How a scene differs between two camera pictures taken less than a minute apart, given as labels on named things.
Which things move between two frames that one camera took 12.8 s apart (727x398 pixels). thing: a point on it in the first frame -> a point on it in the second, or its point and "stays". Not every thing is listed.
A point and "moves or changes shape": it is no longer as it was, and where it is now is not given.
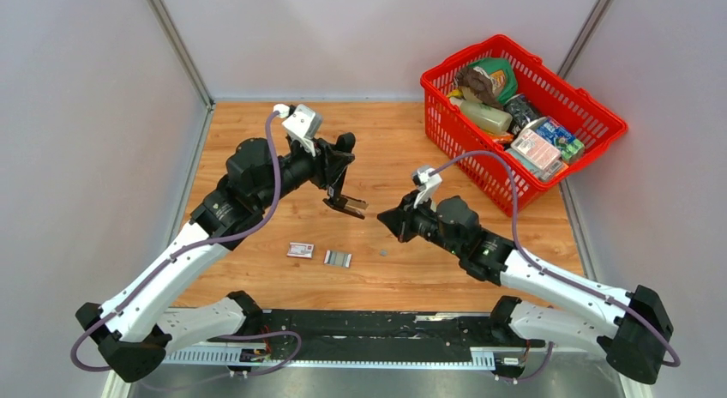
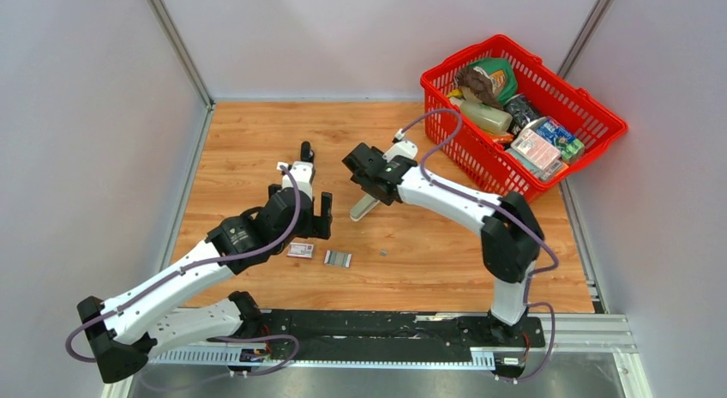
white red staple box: [301, 250] stays
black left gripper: [328, 162] -> [320, 226]
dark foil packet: [521, 111] stays
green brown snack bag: [492, 80] stays
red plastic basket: [500, 97] stays
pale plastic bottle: [485, 117] stays
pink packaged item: [538, 153] stays
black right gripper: [399, 220] -> [360, 181]
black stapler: [352, 208] moves or changes shape
